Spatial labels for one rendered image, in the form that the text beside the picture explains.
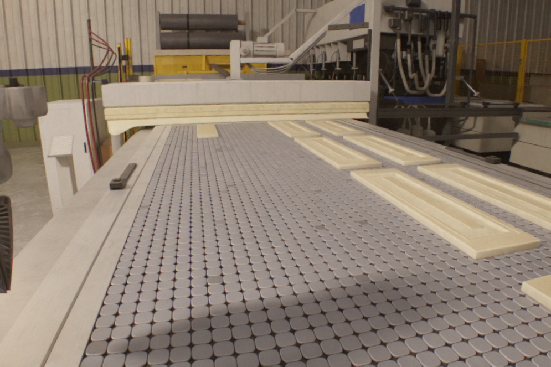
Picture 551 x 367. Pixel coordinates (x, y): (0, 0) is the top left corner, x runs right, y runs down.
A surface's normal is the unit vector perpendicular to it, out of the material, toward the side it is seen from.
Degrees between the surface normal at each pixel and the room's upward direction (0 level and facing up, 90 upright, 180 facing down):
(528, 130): 90
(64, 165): 90
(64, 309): 0
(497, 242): 0
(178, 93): 90
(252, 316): 0
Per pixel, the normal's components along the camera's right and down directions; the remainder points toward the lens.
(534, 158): -0.98, 0.05
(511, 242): 0.00, -0.97
